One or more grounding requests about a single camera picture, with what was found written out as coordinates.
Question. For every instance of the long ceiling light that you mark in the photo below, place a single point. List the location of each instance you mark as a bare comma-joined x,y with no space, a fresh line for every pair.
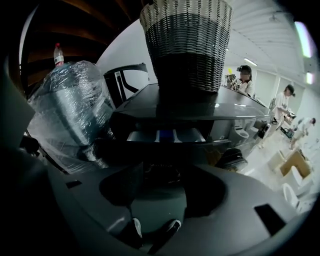
250,61

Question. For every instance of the open cardboard box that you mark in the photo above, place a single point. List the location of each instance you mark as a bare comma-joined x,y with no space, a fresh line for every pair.
295,163

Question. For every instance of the person's right shoe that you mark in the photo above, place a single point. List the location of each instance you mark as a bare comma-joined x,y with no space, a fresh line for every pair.
172,226

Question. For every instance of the dark grey washing machine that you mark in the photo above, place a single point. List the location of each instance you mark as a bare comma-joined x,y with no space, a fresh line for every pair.
190,110

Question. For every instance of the white waste bin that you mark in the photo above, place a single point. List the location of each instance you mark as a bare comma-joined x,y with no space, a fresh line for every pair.
276,161

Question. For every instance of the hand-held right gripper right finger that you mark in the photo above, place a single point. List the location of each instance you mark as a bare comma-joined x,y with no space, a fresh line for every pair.
240,200

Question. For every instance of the woven two-tone laundry basket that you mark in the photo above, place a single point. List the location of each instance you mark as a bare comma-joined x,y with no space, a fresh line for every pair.
185,42

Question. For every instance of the white toilet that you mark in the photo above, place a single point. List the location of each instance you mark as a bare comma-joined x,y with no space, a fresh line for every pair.
290,195

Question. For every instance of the plastic-wrapped appliance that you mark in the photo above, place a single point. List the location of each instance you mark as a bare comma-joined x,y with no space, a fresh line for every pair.
70,112

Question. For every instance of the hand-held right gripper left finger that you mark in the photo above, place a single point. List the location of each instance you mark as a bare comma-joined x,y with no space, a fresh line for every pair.
100,200

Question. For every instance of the person's shoe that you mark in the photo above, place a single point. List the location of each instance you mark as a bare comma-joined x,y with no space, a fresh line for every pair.
172,226
137,227

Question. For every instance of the person's left shoe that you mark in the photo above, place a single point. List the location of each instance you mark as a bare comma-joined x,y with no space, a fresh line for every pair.
137,227

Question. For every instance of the clear water bottle red label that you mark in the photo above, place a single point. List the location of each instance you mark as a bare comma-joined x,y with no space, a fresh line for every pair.
59,56

